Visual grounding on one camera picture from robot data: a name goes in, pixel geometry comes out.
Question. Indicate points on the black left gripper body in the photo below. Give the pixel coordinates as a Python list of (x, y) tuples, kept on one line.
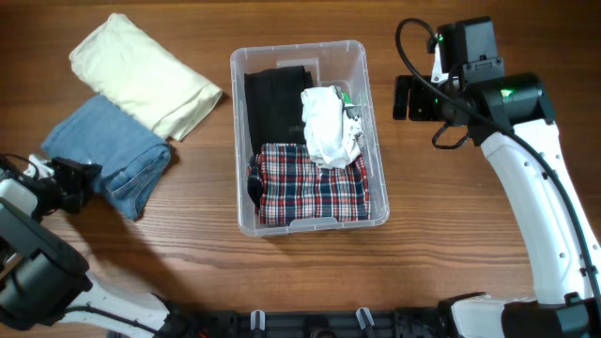
[(71, 186)]

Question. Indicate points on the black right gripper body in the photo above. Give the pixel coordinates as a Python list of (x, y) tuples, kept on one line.
[(426, 103)]

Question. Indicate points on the white cloth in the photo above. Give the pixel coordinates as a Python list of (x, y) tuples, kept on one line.
[(332, 126)]

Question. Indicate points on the black garment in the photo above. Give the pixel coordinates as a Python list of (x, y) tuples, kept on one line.
[(274, 108)]

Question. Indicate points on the plaid checkered shorts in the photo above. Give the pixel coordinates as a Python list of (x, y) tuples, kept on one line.
[(285, 185)]

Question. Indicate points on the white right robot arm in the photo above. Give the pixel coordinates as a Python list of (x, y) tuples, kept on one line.
[(511, 118)]

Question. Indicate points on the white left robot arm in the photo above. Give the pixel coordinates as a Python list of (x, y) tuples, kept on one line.
[(44, 280)]

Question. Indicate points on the clear plastic container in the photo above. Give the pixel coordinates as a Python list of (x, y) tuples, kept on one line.
[(342, 63)]

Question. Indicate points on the folded blue jeans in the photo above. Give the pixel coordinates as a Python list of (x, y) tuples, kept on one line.
[(132, 157)]

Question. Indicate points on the folded cream cloth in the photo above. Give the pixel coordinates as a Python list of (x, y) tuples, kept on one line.
[(134, 72)]

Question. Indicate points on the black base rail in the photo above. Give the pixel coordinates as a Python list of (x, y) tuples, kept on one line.
[(363, 322)]

